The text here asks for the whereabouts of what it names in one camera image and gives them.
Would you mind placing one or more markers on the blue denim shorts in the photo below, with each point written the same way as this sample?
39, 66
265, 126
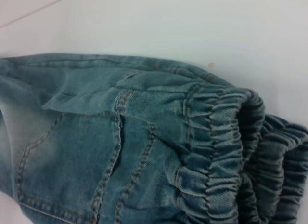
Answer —
144, 149

